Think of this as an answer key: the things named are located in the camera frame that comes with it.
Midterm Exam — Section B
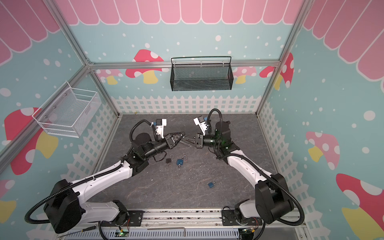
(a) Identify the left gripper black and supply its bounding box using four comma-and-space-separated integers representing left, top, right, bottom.
143, 132, 186, 160

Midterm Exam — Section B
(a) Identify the large blue padlock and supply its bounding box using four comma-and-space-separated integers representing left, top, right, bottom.
177, 155, 188, 168

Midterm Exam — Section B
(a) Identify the black padlock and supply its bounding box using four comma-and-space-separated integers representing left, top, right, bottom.
166, 154, 174, 166

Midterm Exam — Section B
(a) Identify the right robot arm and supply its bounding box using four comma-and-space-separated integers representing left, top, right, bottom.
193, 134, 305, 226

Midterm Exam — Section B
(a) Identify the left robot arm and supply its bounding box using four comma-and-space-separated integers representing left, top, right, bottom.
25, 132, 185, 234

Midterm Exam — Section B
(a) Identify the longer silver wrench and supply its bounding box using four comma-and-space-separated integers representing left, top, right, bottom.
182, 138, 196, 148

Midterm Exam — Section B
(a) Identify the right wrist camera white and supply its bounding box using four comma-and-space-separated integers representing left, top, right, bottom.
194, 116, 209, 136

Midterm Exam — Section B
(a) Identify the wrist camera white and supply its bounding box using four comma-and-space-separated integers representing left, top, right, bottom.
194, 116, 209, 136
155, 119, 167, 139

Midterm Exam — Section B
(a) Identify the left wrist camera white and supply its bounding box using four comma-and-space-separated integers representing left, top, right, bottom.
155, 119, 167, 139

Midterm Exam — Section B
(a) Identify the black wire mesh basket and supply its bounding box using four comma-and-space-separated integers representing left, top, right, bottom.
170, 56, 234, 92

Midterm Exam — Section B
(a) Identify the white wire mesh basket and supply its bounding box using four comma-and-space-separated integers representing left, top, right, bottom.
32, 82, 102, 138

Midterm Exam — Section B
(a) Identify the screwdriver black handle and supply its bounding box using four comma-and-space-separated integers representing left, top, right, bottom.
74, 225, 96, 234

